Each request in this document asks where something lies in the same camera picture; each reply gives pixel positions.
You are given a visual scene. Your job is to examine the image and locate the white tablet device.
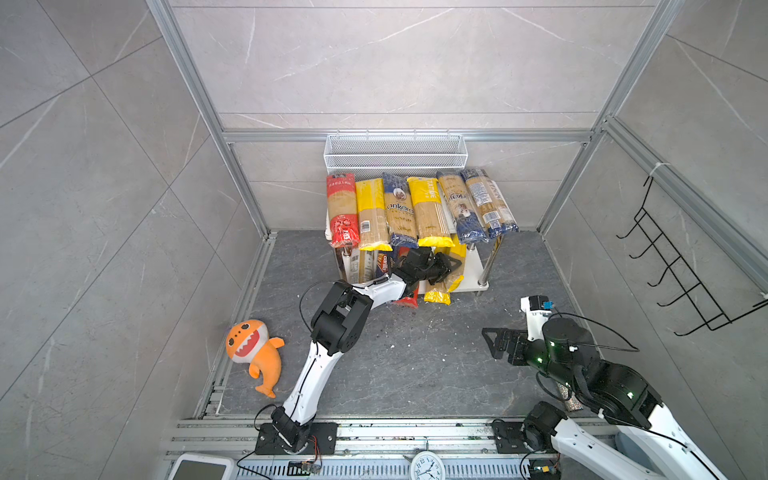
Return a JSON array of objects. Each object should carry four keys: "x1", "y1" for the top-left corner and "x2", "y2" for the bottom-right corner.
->
[{"x1": 168, "y1": 453, "x2": 237, "y2": 480}]

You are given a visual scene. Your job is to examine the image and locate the orange shark plush toy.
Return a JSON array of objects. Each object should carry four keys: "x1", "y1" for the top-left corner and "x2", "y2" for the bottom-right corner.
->
[{"x1": 225, "y1": 319, "x2": 285, "y2": 399}]

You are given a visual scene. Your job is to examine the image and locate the black wall hook rack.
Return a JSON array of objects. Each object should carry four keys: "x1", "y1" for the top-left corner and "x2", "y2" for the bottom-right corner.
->
[{"x1": 615, "y1": 175, "x2": 767, "y2": 338}]

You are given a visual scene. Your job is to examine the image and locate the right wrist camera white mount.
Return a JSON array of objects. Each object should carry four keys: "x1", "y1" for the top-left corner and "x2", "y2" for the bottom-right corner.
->
[{"x1": 520, "y1": 295, "x2": 553, "y2": 341}]

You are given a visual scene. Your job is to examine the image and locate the white analog clock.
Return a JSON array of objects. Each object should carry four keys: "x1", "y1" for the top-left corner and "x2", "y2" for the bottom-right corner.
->
[{"x1": 409, "y1": 451, "x2": 446, "y2": 480}]

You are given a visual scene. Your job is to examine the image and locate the blue white label spaghetti bag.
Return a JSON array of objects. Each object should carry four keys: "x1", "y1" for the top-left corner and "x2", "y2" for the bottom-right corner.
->
[{"x1": 461, "y1": 168, "x2": 519, "y2": 239}]

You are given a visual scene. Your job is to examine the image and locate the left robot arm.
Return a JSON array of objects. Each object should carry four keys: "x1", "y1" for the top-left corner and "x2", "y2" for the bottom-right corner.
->
[{"x1": 271, "y1": 247, "x2": 460, "y2": 453}]

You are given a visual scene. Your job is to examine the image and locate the blue Ankara spaghetti bag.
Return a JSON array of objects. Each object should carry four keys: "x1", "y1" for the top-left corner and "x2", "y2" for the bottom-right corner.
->
[{"x1": 382, "y1": 173, "x2": 418, "y2": 248}]

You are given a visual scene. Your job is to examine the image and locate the red white label spaghetti bag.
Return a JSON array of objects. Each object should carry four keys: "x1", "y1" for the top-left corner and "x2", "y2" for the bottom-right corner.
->
[{"x1": 341, "y1": 247, "x2": 377, "y2": 284}]

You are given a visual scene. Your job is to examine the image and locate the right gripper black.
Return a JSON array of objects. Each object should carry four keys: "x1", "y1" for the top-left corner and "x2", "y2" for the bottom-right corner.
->
[{"x1": 481, "y1": 325, "x2": 582, "y2": 394}]

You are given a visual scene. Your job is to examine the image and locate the white two-tier shelf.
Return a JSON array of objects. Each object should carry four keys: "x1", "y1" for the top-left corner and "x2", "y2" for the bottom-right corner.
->
[{"x1": 326, "y1": 172, "x2": 468, "y2": 306}]

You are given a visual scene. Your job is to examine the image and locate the blue Barilla spaghetti box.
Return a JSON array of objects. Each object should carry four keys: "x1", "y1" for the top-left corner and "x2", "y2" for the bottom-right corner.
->
[{"x1": 375, "y1": 250, "x2": 395, "y2": 278}]

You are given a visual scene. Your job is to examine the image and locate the yellow Pastatime spaghetti bag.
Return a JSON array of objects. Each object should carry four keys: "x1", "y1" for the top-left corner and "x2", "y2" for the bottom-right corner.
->
[{"x1": 407, "y1": 177, "x2": 454, "y2": 248}]

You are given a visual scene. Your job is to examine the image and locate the white wire mesh basket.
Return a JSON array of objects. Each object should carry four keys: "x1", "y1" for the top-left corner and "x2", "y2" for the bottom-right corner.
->
[{"x1": 323, "y1": 132, "x2": 469, "y2": 175}]

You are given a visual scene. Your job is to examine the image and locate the glitter silver microphone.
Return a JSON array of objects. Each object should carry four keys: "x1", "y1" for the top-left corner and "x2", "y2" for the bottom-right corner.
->
[{"x1": 557, "y1": 383, "x2": 575, "y2": 403}]

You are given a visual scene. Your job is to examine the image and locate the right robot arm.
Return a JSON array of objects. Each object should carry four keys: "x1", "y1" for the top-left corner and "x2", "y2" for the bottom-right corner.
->
[{"x1": 481, "y1": 311, "x2": 725, "y2": 479}]

